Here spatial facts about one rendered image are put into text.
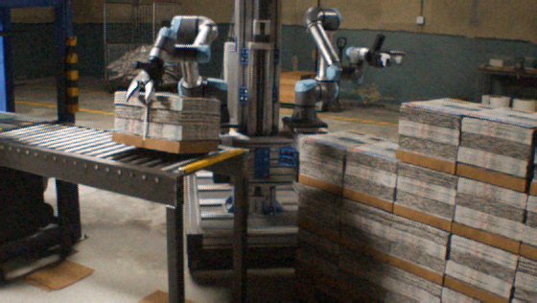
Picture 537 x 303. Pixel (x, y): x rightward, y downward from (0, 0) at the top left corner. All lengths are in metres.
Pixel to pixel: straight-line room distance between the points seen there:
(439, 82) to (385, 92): 0.92
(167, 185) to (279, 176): 1.17
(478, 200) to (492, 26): 6.96
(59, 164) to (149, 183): 0.52
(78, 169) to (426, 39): 7.36
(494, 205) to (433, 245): 0.33
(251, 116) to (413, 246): 1.31
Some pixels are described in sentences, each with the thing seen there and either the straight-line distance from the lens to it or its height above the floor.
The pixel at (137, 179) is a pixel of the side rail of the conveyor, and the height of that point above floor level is 0.76.
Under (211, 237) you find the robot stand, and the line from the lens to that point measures 3.16.
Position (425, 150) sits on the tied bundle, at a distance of 2.27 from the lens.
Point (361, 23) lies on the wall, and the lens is 9.48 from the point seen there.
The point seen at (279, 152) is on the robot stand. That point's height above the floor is 0.65.
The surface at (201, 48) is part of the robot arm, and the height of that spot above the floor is 1.25.
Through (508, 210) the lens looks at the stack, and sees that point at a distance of 2.13.
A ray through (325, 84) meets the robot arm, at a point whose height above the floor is 1.03.
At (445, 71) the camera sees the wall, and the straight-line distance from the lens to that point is 9.14.
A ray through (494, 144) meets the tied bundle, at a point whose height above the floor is 0.98.
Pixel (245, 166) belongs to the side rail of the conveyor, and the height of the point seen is 0.73.
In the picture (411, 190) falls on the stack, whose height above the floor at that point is 0.72.
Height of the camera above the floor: 1.37
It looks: 13 degrees down
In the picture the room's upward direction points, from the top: 2 degrees clockwise
